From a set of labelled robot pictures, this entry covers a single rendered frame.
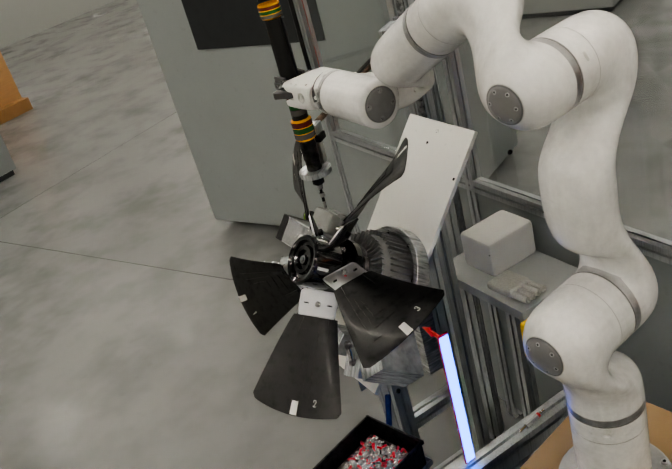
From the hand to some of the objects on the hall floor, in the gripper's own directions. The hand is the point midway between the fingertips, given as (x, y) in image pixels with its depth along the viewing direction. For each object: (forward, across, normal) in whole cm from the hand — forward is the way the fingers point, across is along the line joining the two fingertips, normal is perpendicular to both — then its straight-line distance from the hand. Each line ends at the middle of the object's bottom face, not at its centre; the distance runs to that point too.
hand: (291, 80), depth 154 cm
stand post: (+14, -33, +166) cm, 170 cm away
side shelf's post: (+12, -55, +166) cm, 175 cm away
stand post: (+14, -10, +166) cm, 167 cm away
